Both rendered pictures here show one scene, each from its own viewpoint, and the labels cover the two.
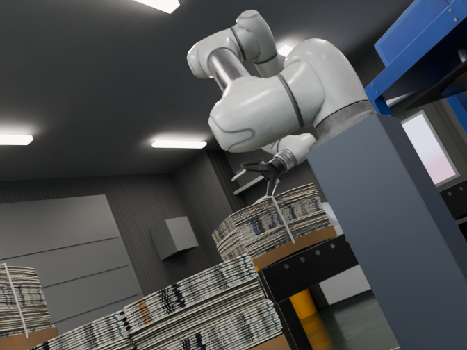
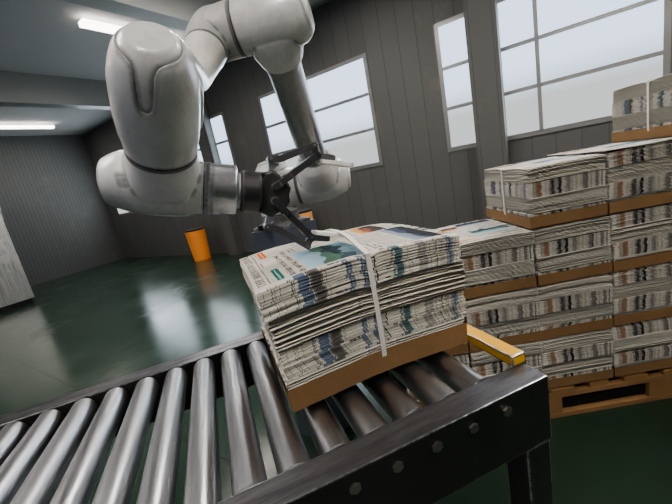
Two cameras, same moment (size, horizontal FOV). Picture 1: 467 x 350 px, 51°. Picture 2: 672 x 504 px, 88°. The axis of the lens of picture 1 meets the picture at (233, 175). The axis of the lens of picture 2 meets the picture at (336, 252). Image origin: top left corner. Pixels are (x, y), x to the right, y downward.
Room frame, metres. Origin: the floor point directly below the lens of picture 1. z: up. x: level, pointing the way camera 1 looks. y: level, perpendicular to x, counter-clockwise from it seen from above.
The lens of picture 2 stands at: (2.68, 0.01, 1.18)
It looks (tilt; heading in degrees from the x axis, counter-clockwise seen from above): 13 degrees down; 185
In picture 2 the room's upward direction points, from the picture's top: 11 degrees counter-clockwise
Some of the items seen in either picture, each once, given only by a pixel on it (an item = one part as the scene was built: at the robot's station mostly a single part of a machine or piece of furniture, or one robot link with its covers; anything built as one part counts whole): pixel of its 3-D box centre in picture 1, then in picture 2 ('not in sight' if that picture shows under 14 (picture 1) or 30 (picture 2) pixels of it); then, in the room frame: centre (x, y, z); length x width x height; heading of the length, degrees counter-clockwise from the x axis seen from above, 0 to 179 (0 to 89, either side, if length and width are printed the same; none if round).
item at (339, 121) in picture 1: (349, 126); (278, 220); (1.24, -0.33, 1.03); 0.22 x 0.18 x 0.06; 150
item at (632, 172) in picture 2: not in sight; (609, 176); (1.16, 1.05, 0.95); 0.38 x 0.29 x 0.23; 2
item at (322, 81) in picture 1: (320, 81); (276, 186); (1.23, -0.31, 1.17); 0.18 x 0.16 x 0.22; 89
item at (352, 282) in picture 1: (338, 248); not in sight; (7.74, -0.99, 0.77); 0.78 x 0.66 x 1.54; 60
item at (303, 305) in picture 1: (297, 295); not in sight; (8.36, -0.14, 0.36); 0.46 x 0.45 x 0.71; 150
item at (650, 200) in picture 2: not in sight; (610, 197); (1.16, 1.05, 0.86); 0.38 x 0.29 x 0.04; 2
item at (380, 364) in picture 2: (281, 253); (354, 331); (1.98, -0.05, 0.83); 0.28 x 0.06 x 0.04; 23
